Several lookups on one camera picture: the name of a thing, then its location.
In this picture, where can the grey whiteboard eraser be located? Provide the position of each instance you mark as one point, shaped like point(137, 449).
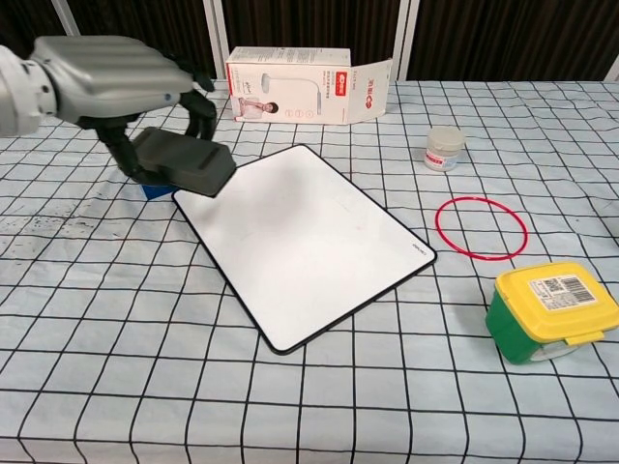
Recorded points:
point(184, 162)

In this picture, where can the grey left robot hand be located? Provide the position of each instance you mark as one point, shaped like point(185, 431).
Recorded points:
point(111, 77)

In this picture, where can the white lamp cardboard box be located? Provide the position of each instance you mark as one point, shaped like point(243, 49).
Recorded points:
point(290, 92)

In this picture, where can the checked white tablecloth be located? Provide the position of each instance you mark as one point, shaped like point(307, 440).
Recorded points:
point(145, 362)

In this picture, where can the blue toy building block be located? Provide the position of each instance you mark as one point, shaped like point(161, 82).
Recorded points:
point(155, 191)

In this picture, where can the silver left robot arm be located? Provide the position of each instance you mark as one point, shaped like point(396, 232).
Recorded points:
point(24, 92)

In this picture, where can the green box with yellow lid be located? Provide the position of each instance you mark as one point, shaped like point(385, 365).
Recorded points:
point(546, 309)

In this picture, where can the white whiteboard black frame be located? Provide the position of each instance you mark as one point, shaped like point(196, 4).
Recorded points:
point(309, 241)

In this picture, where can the small white plastic jar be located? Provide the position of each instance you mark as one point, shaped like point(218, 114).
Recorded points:
point(445, 150)

